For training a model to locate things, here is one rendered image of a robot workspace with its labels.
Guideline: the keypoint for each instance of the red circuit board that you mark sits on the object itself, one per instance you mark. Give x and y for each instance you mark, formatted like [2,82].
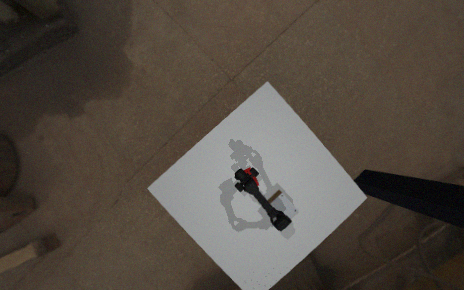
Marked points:
[248,171]

